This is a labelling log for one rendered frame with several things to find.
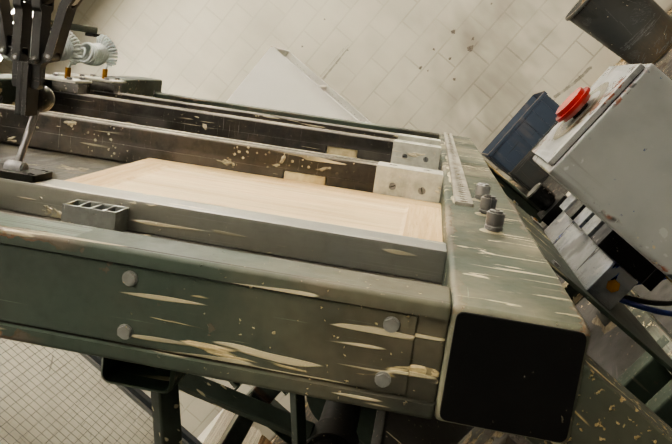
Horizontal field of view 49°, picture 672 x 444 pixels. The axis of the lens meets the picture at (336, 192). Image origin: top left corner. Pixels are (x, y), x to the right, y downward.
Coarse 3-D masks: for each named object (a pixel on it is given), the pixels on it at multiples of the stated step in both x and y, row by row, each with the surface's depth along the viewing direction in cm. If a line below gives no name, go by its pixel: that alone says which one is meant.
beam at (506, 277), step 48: (480, 240) 93; (528, 240) 98; (480, 288) 71; (528, 288) 73; (480, 336) 64; (528, 336) 64; (576, 336) 63; (480, 384) 65; (528, 384) 64; (576, 384) 64; (528, 432) 65
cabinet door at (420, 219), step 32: (160, 160) 142; (160, 192) 113; (192, 192) 116; (224, 192) 120; (256, 192) 124; (288, 192) 128; (320, 192) 133; (352, 192) 136; (352, 224) 109; (384, 224) 112; (416, 224) 114
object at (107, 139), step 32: (0, 128) 147; (64, 128) 145; (96, 128) 144; (128, 128) 143; (160, 128) 148; (128, 160) 144; (192, 160) 143; (224, 160) 142; (256, 160) 141; (288, 160) 140; (320, 160) 139; (352, 160) 140; (384, 192) 138; (416, 192) 138
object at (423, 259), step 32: (0, 192) 96; (32, 192) 95; (64, 192) 94; (96, 192) 95; (128, 192) 98; (128, 224) 94; (160, 224) 93; (192, 224) 93; (224, 224) 92; (256, 224) 92; (288, 224) 92; (320, 224) 94; (288, 256) 92; (320, 256) 91; (352, 256) 91; (384, 256) 90; (416, 256) 90
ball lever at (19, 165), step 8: (48, 88) 100; (40, 96) 99; (48, 96) 100; (40, 104) 99; (48, 104) 100; (40, 112) 101; (32, 120) 99; (32, 128) 99; (24, 136) 99; (24, 144) 98; (24, 152) 98; (8, 160) 97; (16, 160) 97; (8, 168) 97; (16, 168) 96; (24, 168) 97
